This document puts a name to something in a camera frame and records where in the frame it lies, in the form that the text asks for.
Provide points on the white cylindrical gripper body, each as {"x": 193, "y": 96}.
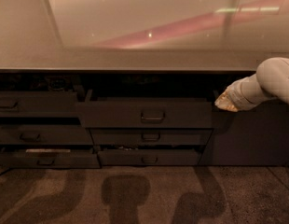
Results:
{"x": 236, "y": 96}

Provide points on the dark drawer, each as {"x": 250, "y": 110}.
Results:
{"x": 140, "y": 112}
{"x": 149, "y": 157}
{"x": 44, "y": 135}
{"x": 37, "y": 104}
{"x": 76, "y": 159}
{"x": 151, "y": 137}

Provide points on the dark round object in drawer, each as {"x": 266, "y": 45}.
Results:
{"x": 57, "y": 84}

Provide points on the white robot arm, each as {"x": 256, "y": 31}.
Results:
{"x": 269, "y": 82}

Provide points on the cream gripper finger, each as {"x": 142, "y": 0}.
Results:
{"x": 224, "y": 103}

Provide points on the dark right cabinet door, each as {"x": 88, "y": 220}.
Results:
{"x": 258, "y": 137}

